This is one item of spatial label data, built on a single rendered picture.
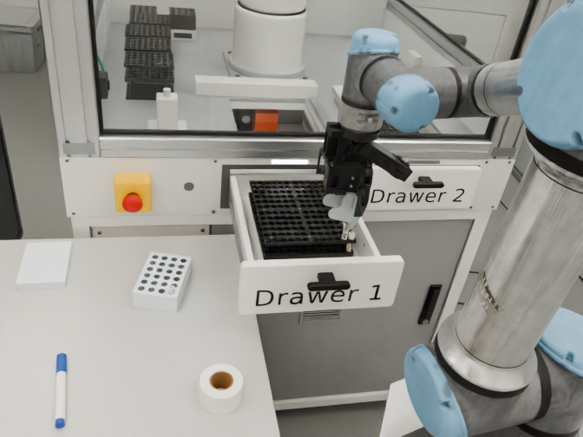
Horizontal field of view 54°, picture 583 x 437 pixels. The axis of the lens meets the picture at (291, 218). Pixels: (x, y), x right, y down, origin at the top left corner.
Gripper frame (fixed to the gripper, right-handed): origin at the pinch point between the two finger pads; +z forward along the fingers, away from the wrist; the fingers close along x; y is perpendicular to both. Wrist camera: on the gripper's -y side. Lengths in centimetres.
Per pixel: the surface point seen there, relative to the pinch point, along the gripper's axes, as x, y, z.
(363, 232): -2.3, -4.2, 4.4
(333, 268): 10.8, 5.8, 1.9
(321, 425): -20, -13, 94
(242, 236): -2.4, 19.8, 4.4
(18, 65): -308, 125, 90
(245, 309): 10.8, 20.4, 10.6
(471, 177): -21.2, -36.4, 3.1
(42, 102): -260, 104, 95
